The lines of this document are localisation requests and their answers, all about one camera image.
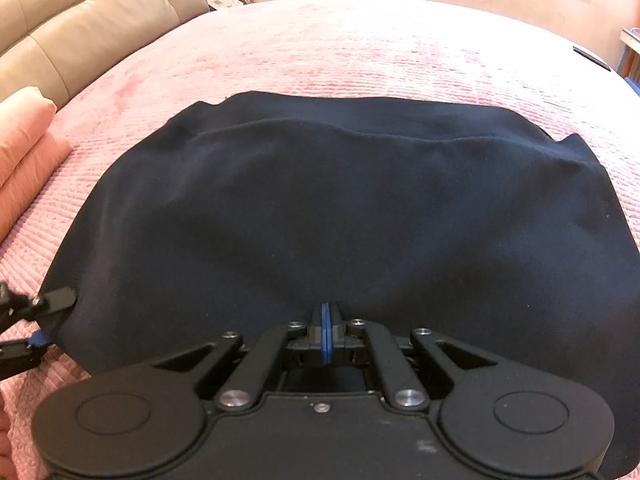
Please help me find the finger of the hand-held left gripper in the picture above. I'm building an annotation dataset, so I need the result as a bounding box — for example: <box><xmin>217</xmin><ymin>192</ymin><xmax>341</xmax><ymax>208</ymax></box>
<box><xmin>0</xmin><ymin>282</ymin><xmax>77</xmax><ymax>333</ymax></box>
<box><xmin>0</xmin><ymin>332</ymin><xmax>49</xmax><ymax>381</ymax></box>

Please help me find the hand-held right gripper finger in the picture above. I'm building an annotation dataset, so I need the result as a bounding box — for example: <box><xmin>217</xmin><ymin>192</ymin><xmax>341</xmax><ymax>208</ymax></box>
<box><xmin>326</xmin><ymin>302</ymin><xmax>501</xmax><ymax>409</ymax></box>
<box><xmin>151</xmin><ymin>302</ymin><xmax>326</xmax><ymax>409</ymax></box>

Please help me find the navy striped hooded jacket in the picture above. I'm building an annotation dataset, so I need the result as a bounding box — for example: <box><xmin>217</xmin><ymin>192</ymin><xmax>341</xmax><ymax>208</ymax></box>
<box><xmin>37</xmin><ymin>91</ymin><xmax>640</xmax><ymax>479</ymax></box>

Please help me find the pink pillow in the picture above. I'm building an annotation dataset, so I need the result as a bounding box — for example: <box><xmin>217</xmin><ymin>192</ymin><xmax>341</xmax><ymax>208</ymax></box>
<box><xmin>0</xmin><ymin>86</ymin><xmax>74</xmax><ymax>242</ymax></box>

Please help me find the beige padded headboard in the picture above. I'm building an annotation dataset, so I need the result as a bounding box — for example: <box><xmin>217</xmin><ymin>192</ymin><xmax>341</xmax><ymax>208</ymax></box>
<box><xmin>0</xmin><ymin>0</ymin><xmax>209</xmax><ymax>107</ymax></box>

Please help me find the bed with pink bedspread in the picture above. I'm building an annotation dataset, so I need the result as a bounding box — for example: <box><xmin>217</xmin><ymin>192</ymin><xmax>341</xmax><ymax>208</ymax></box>
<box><xmin>0</xmin><ymin>0</ymin><xmax>640</xmax><ymax>480</ymax></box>

